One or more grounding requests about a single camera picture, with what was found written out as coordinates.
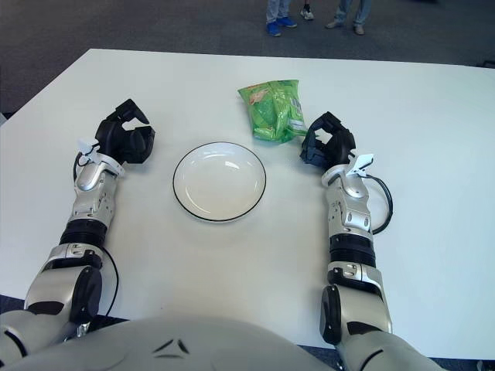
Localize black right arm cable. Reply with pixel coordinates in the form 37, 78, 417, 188
365, 174, 394, 235

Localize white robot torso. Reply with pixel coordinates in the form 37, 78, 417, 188
0, 315, 345, 371

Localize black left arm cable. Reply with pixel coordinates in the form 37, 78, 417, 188
72, 145, 120, 316

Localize person with tan shoes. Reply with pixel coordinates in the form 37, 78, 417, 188
325, 0, 372, 36

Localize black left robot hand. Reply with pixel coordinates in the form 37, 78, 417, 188
94, 98, 157, 165

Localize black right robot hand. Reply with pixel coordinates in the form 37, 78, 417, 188
299, 111, 357, 171

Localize white plate with black rim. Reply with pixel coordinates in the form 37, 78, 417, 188
172, 141, 267, 223

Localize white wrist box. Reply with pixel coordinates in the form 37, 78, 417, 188
346, 153, 375, 178
76, 138, 102, 163

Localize green snack bag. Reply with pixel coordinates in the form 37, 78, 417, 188
237, 79, 309, 143

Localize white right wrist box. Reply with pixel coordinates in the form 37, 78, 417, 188
346, 153, 375, 178

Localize person with blue shoes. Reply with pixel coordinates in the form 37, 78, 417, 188
265, 0, 298, 38

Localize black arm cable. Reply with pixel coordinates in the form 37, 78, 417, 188
72, 145, 120, 316
365, 174, 394, 235

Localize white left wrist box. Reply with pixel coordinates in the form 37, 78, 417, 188
76, 138, 102, 163

